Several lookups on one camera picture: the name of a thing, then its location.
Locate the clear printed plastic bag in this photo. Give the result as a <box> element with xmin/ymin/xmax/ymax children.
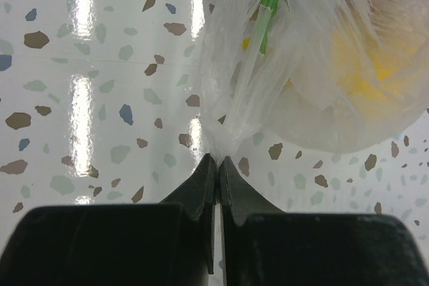
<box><xmin>200</xmin><ymin>0</ymin><xmax>428</xmax><ymax>163</ymax></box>

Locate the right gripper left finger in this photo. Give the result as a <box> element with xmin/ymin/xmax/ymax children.
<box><xmin>1</xmin><ymin>155</ymin><xmax>216</xmax><ymax>285</ymax></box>

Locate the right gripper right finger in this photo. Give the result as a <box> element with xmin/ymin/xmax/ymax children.
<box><xmin>217</xmin><ymin>158</ymin><xmax>428</xmax><ymax>285</ymax></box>

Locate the yellow fake mango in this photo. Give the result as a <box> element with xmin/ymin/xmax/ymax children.
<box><xmin>331</xmin><ymin>30</ymin><xmax>426</xmax><ymax>102</ymax></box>

